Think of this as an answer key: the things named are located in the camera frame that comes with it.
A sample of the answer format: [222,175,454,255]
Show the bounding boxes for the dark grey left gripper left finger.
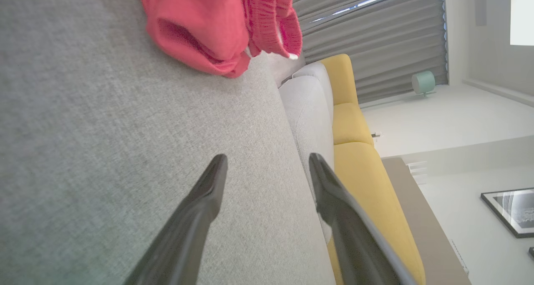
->
[124,154,228,285]

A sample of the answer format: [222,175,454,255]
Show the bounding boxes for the yellow sofa backrest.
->
[320,54,426,285]

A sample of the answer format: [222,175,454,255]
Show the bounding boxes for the mint green round lamp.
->
[411,71,437,97]

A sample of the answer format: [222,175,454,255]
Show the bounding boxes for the large black framed picture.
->
[481,187,534,239]

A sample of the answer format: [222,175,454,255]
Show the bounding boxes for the grey pleated curtain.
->
[292,0,449,104]

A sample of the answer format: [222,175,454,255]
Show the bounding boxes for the beige wooden ledge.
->
[381,157,472,285]

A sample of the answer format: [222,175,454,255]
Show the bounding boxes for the white vent grille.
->
[406,160,428,185]

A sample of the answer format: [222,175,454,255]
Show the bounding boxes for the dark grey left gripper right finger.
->
[309,153,418,285]

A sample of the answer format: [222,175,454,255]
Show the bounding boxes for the grey fabric sofa cushion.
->
[278,76,335,244]
[292,62,334,123]

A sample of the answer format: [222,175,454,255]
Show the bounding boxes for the red shorts with white waistband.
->
[141,0,252,78]

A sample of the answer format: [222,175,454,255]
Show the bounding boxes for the bright window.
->
[510,0,534,46]

